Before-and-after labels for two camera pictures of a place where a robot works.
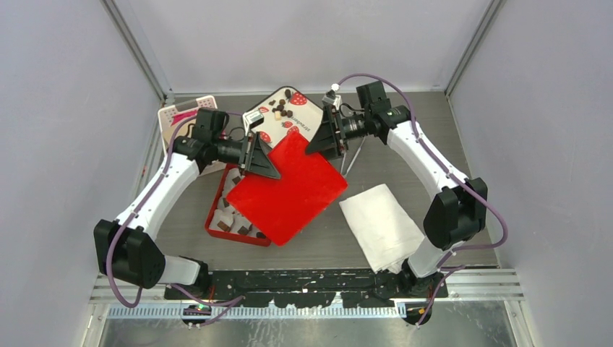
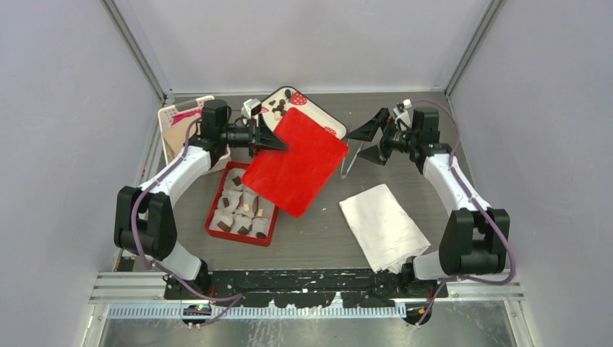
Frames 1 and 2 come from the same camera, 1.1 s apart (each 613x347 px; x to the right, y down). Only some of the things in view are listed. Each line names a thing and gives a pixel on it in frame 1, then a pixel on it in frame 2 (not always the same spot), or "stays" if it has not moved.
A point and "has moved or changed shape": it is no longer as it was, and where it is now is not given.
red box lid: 287,207 has moved or changed shape
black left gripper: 254,158 → 266,139
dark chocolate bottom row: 243,230 stays
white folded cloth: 384,233 stays
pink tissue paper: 183,116 stays
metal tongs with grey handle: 345,149 stays
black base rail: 310,288 stays
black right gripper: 325,142 → 368,131
